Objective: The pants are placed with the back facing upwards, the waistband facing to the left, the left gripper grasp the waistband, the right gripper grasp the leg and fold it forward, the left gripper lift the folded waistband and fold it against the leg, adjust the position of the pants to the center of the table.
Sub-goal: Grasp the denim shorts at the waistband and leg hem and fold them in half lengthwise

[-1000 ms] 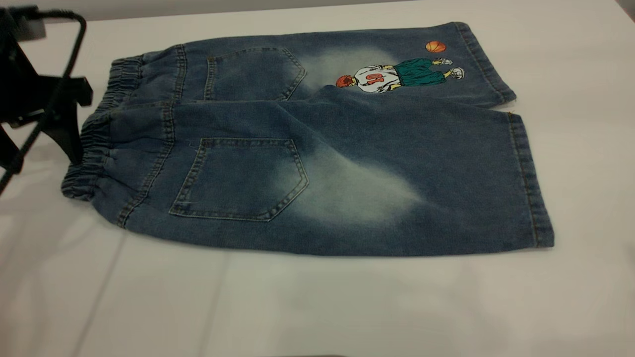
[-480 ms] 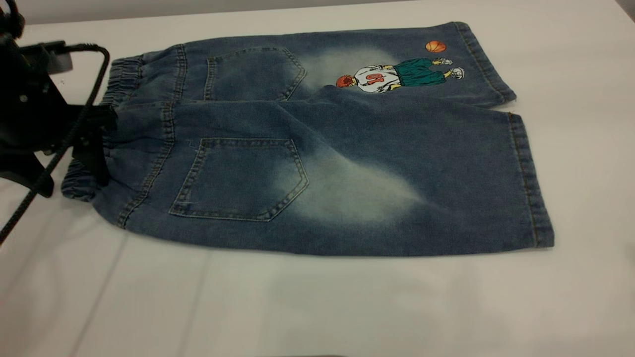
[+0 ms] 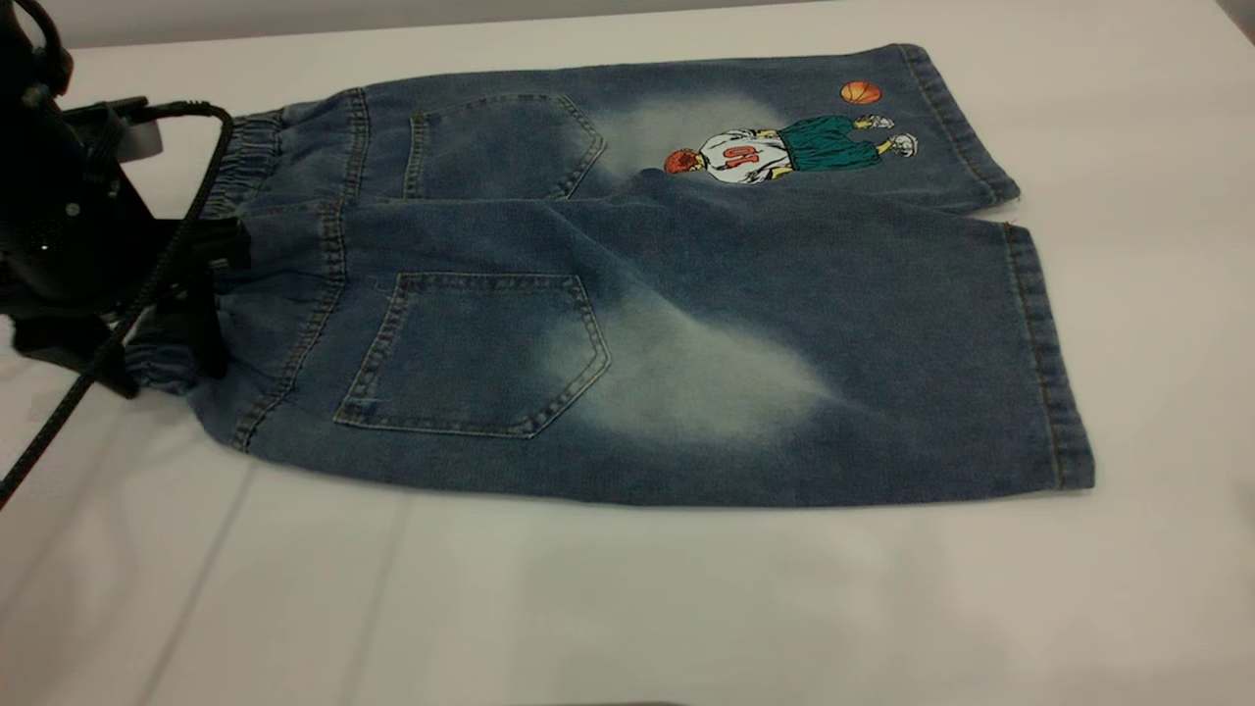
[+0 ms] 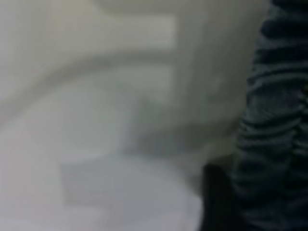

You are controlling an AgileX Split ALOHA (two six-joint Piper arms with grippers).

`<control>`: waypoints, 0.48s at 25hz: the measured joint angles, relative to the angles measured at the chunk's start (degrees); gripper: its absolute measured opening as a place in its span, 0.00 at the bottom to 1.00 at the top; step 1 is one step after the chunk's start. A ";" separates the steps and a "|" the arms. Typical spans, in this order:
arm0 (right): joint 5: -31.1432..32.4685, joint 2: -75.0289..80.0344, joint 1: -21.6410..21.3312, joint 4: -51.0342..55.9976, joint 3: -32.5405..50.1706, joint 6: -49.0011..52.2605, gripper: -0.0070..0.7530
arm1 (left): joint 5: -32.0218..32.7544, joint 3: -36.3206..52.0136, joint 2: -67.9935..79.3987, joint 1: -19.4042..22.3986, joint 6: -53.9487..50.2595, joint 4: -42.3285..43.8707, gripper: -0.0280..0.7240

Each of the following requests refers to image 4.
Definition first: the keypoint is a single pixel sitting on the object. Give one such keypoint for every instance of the blue denim jeans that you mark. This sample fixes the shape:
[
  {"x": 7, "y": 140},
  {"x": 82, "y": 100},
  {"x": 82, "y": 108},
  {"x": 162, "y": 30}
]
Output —
[{"x": 274, "y": 134}]

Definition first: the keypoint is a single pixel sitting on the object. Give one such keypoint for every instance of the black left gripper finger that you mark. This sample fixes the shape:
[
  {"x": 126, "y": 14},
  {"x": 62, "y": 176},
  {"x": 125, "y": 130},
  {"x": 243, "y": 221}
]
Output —
[{"x": 217, "y": 197}]

